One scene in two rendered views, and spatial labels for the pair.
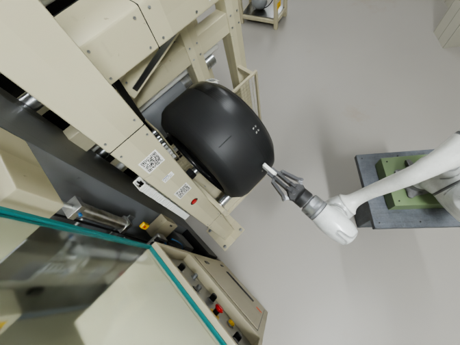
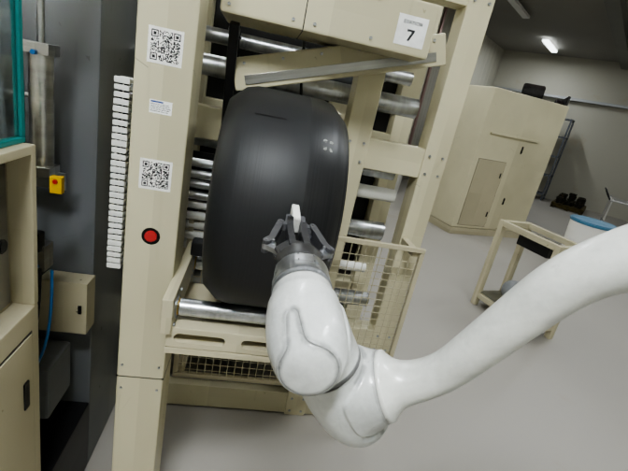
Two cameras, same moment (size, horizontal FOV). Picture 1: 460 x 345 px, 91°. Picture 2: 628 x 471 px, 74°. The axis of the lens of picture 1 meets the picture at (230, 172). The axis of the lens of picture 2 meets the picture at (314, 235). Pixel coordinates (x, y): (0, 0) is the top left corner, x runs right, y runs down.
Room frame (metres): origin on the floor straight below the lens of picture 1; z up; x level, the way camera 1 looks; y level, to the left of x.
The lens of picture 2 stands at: (-0.38, -0.39, 1.48)
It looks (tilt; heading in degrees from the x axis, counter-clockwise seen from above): 19 degrees down; 14
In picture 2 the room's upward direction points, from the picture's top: 12 degrees clockwise
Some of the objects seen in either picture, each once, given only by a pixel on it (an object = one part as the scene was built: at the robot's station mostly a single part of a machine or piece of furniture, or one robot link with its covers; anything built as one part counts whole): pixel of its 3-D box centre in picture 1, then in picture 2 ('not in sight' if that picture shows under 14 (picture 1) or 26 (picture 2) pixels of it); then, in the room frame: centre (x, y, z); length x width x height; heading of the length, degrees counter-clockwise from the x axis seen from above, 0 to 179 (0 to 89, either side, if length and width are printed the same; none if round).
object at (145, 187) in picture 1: (167, 201); (122, 178); (0.47, 0.32, 1.19); 0.05 x 0.04 x 0.48; 24
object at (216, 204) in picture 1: (202, 191); (182, 280); (0.58, 0.20, 0.90); 0.40 x 0.03 x 0.10; 24
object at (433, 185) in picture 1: (435, 170); not in sight; (0.16, -0.98, 0.91); 0.18 x 0.16 x 0.22; 3
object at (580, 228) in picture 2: not in sight; (583, 246); (5.52, -2.47, 0.34); 0.56 x 0.55 x 0.67; 158
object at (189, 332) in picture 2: (241, 188); (237, 334); (0.53, -0.02, 0.83); 0.36 x 0.09 x 0.06; 114
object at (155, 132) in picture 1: (150, 149); (193, 195); (0.91, 0.39, 1.05); 0.20 x 0.15 x 0.30; 114
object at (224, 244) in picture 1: (224, 230); not in sight; (0.53, 0.26, 0.01); 0.27 x 0.27 x 0.02; 24
